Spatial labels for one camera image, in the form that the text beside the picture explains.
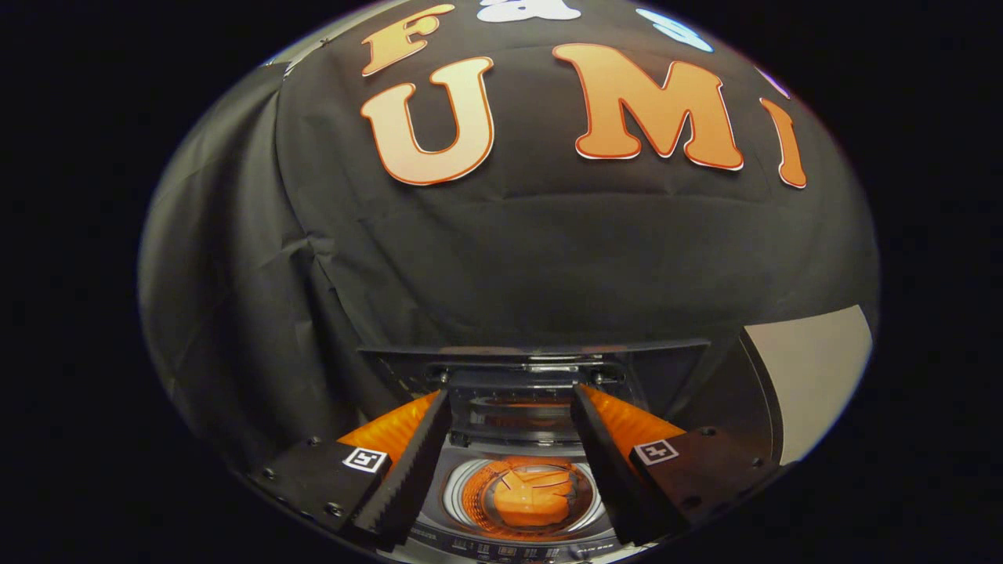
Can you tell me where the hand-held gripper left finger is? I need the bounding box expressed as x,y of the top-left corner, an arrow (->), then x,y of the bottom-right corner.
248,389 -> 454,552

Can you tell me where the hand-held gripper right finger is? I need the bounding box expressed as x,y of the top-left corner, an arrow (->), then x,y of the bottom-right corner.
570,384 -> 786,548

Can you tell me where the yellow polo shirt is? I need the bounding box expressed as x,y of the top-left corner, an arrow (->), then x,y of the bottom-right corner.
492,462 -> 577,527

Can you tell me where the black backdrop cloth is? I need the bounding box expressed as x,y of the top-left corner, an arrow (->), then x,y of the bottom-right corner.
137,0 -> 880,471

